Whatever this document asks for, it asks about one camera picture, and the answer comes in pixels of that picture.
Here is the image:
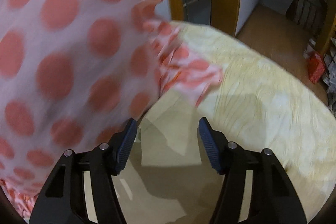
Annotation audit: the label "beige khaki pants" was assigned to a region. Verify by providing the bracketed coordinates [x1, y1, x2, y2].
[113, 90, 223, 223]

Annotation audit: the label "cream patterned bedspread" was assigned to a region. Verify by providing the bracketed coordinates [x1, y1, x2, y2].
[181, 24, 335, 223]

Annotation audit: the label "red bag on floor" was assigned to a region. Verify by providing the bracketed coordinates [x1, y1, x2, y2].
[307, 52, 325, 84]

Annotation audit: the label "pink polka dot pillow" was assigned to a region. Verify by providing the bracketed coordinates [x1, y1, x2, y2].
[1, 0, 223, 219]

